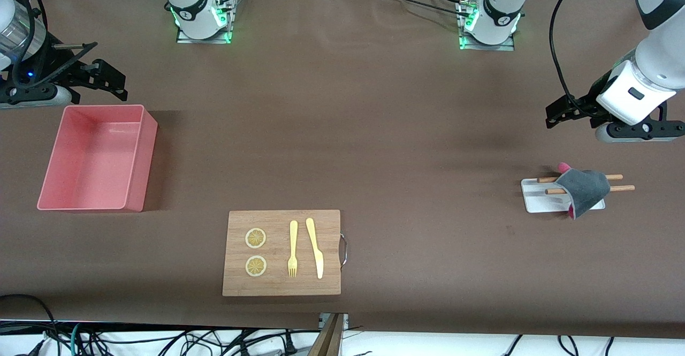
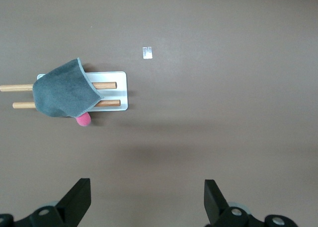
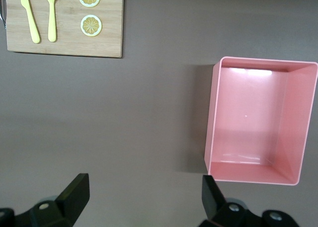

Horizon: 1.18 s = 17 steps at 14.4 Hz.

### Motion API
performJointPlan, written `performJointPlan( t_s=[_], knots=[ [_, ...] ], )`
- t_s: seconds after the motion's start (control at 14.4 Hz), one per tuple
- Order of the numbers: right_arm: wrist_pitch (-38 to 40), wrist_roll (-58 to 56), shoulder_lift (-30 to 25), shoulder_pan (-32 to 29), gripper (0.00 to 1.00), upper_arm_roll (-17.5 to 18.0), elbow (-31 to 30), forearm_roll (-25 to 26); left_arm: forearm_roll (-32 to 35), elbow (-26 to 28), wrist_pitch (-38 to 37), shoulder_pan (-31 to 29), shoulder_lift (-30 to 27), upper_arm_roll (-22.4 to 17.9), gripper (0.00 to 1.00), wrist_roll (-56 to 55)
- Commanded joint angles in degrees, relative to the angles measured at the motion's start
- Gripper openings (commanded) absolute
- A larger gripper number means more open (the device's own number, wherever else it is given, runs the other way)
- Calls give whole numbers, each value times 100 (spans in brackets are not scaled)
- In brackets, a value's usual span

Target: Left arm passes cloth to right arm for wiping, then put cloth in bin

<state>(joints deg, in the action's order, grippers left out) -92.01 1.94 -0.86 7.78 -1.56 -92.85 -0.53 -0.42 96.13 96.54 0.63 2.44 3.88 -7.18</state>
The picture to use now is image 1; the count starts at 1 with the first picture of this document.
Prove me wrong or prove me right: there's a grey and pink cloth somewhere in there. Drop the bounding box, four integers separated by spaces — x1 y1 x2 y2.
555 162 612 221

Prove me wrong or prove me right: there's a pink plastic bin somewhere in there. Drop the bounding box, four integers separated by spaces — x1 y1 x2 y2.
36 104 159 213

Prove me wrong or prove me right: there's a white metal rack base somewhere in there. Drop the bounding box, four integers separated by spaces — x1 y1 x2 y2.
521 177 606 214

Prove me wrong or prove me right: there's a yellow plastic fork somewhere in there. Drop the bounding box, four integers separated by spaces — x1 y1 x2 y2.
287 220 299 278

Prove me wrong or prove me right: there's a yellow plastic knife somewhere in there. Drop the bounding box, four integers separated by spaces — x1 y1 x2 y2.
306 217 324 280

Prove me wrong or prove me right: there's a wooden cutting board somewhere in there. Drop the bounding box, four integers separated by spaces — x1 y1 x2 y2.
222 209 348 297

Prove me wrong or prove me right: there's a wooden plank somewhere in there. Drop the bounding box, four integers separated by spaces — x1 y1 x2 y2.
308 313 346 356

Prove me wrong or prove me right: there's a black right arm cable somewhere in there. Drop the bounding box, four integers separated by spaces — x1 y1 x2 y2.
3 0 51 86

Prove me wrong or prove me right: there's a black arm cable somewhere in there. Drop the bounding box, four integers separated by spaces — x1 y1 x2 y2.
549 0 595 111
3 0 51 86

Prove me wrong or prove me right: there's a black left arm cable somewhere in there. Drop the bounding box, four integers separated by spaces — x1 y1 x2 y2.
549 0 595 111

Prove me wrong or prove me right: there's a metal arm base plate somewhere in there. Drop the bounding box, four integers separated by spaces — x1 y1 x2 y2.
176 0 236 44
458 0 517 51

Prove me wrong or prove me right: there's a long thin black cable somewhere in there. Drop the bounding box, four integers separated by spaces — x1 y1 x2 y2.
359 0 471 18

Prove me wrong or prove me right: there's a thick black looped cable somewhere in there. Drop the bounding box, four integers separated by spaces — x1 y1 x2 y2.
0 294 58 346

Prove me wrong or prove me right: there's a small metal bracket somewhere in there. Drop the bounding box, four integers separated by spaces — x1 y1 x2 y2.
319 313 349 331

